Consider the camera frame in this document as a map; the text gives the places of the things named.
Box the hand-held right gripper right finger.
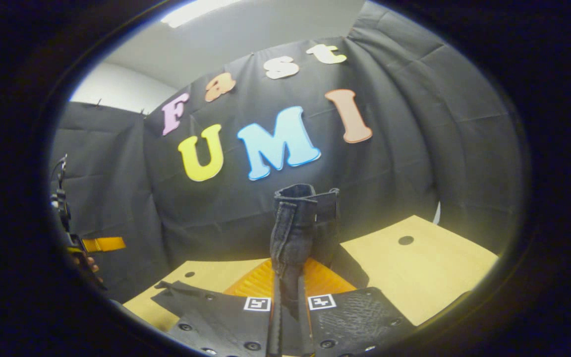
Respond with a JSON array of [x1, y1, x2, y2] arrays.
[[297, 257, 418, 357]]

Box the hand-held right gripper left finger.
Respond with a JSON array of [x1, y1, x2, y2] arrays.
[[151, 258, 283, 357]]

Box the black jeans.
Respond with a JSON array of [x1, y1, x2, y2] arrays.
[[270, 183, 341, 318]]

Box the black backdrop cloth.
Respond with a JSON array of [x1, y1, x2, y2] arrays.
[[50, 0, 524, 303]]

